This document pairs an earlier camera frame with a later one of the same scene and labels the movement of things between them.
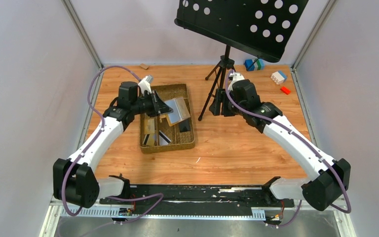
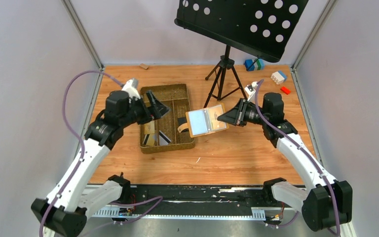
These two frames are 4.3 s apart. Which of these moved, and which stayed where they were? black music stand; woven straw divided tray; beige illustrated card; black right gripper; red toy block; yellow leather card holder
Moved: black right gripper; yellow leather card holder
Stayed: beige illustrated card; black music stand; red toy block; woven straw divided tray
